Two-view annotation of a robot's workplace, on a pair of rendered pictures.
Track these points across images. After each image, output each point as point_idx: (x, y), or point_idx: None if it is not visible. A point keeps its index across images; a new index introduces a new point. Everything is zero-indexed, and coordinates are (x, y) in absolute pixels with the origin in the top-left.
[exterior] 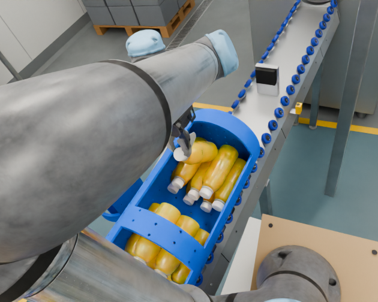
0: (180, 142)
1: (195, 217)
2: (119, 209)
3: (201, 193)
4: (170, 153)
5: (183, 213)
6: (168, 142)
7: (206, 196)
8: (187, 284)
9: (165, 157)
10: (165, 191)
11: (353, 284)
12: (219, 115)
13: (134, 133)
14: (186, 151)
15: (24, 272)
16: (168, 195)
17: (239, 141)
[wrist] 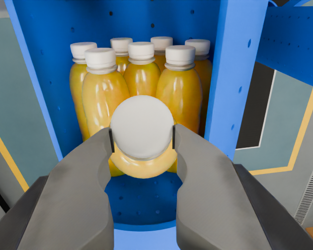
0: (78, 213)
1: (140, 20)
2: (298, 10)
3: (103, 51)
4: (213, 115)
5: (164, 16)
6: (190, 177)
7: (93, 50)
8: None
9: (224, 95)
10: (213, 36)
11: None
12: (134, 248)
13: None
14: (74, 156)
15: None
16: (204, 33)
17: (111, 183)
